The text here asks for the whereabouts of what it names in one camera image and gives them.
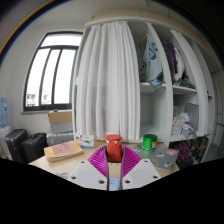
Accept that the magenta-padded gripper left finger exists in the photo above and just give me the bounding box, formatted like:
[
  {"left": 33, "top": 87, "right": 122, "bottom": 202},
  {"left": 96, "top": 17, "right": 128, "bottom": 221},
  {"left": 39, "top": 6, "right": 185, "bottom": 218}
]
[{"left": 67, "top": 144, "right": 110, "bottom": 192}]

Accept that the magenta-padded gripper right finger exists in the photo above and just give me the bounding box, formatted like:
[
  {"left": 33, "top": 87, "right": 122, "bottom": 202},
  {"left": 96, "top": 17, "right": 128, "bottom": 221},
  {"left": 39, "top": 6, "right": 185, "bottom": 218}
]
[{"left": 120, "top": 145, "right": 162, "bottom": 191}]

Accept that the orange-red charger block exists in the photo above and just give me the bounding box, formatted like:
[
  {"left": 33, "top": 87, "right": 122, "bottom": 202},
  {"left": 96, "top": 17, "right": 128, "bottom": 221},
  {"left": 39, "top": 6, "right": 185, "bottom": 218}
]
[{"left": 105, "top": 140, "right": 124, "bottom": 163}]

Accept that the grey laptop with stickers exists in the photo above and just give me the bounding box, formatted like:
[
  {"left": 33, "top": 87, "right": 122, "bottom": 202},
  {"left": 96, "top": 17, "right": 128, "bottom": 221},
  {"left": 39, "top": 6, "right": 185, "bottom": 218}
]
[{"left": 130, "top": 143, "right": 180, "bottom": 173}]

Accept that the green round can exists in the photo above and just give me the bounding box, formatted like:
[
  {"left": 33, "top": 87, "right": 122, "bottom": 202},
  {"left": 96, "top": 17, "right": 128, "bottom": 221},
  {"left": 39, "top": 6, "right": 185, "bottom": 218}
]
[{"left": 142, "top": 133, "right": 159, "bottom": 153}]

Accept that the small white printed box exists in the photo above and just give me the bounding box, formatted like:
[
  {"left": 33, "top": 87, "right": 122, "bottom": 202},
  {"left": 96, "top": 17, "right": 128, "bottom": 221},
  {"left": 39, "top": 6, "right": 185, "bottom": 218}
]
[{"left": 78, "top": 133, "right": 96, "bottom": 150}]

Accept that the yellow book with pink cover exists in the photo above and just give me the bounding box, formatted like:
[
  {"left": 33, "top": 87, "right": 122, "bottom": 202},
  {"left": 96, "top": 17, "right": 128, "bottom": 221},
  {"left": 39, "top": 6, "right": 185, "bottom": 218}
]
[{"left": 43, "top": 140, "right": 85, "bottom": 163}]

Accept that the colourful patterned bag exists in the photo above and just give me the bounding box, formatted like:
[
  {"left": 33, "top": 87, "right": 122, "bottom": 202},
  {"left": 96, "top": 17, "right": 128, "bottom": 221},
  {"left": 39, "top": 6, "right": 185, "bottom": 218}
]
[{"left": 171, "top": 141, "right": 194, "bottom": 164}]

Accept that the white radiator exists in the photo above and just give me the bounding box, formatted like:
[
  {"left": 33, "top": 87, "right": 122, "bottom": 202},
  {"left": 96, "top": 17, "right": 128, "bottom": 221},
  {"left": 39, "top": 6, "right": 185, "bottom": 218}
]
[{"left": 45, "top": 130, "right": 76, "bottom": 148}]

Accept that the pale grey box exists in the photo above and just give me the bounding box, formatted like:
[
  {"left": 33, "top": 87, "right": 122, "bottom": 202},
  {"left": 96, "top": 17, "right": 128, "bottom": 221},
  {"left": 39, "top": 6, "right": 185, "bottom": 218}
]
[{"left": 49, "top": 121, "right": 75, "bottom": 135}]

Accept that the black suitcase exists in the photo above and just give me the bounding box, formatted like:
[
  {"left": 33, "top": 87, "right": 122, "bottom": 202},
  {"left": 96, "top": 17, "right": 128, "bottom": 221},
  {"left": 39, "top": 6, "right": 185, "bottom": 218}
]
[
  {"left": 20, "top": 132, "right": 49, "bottom": 164},
  {"left": 4, "top": 128, "right": 29, "bottom": 163}
]

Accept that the white shelf unit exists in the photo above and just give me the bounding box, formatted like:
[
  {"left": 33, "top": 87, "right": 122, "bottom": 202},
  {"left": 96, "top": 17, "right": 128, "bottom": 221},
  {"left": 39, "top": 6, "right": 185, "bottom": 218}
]
[{"left": 73, "top": 14, "right": 214, "bottom": 144}]

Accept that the white curtain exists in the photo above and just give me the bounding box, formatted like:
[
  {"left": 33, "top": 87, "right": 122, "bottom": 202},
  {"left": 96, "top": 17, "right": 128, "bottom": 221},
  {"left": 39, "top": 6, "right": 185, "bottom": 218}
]
[{"left": 74, "top": 21, "right": 142, "bottom": 142}]

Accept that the blue water jug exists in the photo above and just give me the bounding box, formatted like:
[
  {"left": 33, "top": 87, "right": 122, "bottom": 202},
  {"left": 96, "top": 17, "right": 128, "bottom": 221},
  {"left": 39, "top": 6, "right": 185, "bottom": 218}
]
[{"left": 0, "top": 97, "right": 9, "bottom": 129}]

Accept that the black-framed window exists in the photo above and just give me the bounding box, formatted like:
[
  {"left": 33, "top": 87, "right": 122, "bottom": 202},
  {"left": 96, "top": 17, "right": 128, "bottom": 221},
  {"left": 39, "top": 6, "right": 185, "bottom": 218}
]
[{"left": 23, "top": 30, "right": 84, "bottom": 113}]

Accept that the white power strip cable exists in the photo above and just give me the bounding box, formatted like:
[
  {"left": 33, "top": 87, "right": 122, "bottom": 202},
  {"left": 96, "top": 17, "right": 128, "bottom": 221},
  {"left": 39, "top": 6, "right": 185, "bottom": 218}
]
[{"left": 54, "top": 171, "right": 71, "bottom": 180}]

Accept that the black frame chair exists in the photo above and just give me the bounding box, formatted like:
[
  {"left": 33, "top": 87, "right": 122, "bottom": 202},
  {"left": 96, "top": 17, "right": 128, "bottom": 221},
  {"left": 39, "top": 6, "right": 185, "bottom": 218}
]
[{"left": 193, "top": 135, "right": 210, "bottom": 152}]

